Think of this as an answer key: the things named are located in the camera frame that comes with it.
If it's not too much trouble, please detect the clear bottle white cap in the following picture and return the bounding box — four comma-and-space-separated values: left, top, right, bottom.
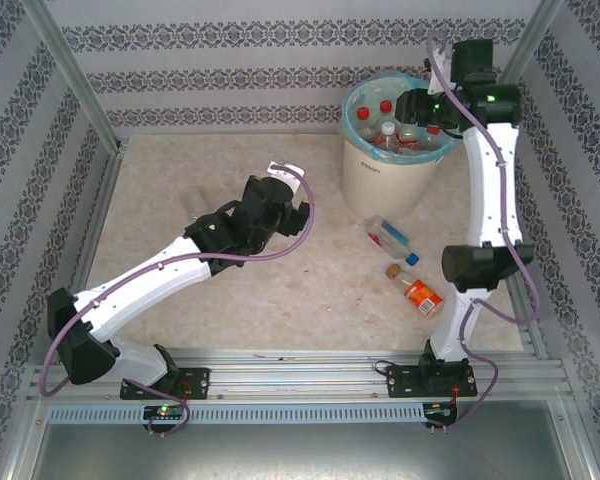
379, 121, 401, 151

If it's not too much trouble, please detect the orange label bottle tan cap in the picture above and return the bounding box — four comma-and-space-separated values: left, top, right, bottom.
384, 263, 444, 319

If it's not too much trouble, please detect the cream plastic waste bin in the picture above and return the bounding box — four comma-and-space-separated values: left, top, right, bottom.
342, 137, 446, 219

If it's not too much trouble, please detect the turquoise plastic bin liner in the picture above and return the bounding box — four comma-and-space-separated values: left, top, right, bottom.
340, 69, 461, 164

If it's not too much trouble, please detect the clear bottle blue cap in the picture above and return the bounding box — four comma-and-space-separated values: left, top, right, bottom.
365, 214, 421, 266

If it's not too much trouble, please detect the left small controller board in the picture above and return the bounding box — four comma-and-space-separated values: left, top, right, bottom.
142, 403, 186, 421

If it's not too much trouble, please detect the small controller board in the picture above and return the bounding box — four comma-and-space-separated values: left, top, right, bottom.
142, 403, 186, 421
422, 399, 459, 426

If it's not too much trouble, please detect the grey metal sheet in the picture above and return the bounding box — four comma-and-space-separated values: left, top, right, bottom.
29, 422, 571, 480

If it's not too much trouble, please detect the right small controller board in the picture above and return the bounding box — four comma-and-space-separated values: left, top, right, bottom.
422, 399, 459, 426

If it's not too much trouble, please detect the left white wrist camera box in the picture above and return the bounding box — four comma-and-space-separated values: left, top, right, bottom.
268, 160, 307, 199

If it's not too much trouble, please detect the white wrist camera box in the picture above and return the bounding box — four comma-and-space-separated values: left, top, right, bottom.
268, 160, 307, 199
423, 44, 455, 95

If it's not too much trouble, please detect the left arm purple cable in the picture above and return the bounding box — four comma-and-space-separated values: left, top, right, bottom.
39, 166, 317, 437

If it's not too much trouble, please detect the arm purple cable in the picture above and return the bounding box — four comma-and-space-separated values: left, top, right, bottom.
39, 166, 317, 437
426, 35, 542, 431

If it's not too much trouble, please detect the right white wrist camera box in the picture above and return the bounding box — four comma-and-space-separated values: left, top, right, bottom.
423, 44, 455, 95

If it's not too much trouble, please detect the right aluminium frame post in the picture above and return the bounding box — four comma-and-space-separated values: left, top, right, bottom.
469, 0, 564, 146

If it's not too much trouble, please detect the aluminium frame post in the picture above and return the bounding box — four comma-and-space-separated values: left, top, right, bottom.
469, 0, 564, 146
22, 0, 124, 151

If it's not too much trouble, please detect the left aluminium side rail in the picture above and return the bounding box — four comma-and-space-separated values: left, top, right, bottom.
49, 144, 126, 364

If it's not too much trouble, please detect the aluminium side rail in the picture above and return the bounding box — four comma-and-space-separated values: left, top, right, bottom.
472, 144, 549, 359
49, 144, 126, 364

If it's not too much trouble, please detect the aluminium mounting rail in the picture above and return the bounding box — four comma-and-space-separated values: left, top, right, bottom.
27, 349, 574, 401

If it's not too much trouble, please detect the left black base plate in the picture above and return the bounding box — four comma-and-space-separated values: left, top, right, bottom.
119, 367, 211, 400

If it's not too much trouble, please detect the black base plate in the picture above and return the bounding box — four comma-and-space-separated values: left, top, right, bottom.
119, 367, 211, 400
385, 363, 479, 400

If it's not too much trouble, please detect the slotted grey cable duct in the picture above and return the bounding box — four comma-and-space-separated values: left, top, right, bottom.
47, 403, 426, 425

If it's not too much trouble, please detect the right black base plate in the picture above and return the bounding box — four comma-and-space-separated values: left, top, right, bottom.
385, 363, 479, 400

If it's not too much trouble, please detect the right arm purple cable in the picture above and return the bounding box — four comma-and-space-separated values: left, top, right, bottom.
426, 35, 542, 431

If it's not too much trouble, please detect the right aluminium side rail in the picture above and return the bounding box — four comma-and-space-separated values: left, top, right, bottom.
472, 144, 549, 359

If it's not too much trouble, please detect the left aluminium frame post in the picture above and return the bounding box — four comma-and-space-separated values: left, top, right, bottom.
22, 0, 124, 151

